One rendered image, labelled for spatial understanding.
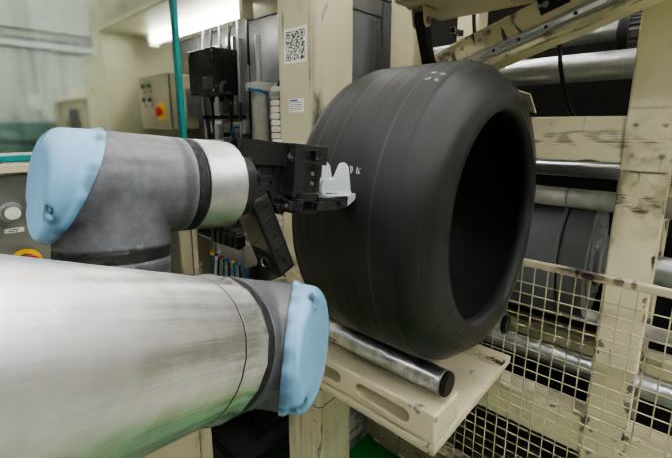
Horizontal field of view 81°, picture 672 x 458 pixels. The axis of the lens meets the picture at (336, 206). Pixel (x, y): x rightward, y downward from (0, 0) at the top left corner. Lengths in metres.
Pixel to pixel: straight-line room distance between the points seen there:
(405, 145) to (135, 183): 0.36
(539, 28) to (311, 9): 0.52
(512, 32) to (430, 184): 0.63
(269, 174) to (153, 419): 0.32
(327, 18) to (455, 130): 0.46
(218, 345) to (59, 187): 0.18
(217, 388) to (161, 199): 0.19
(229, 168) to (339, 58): 0.61
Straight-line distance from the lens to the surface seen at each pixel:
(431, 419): 0.76
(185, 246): 1.07
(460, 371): 0.98
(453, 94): 0.63
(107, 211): 0.35
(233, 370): 0.22
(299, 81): 0.93
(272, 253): 0.47
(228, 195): 0.39
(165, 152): 0.37
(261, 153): 0.44
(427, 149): 0.57
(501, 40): 1.12
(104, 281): 0.18
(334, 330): 0.86
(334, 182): 0.52
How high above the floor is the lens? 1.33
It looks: 11 degrees down
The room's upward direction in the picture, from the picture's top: straight up
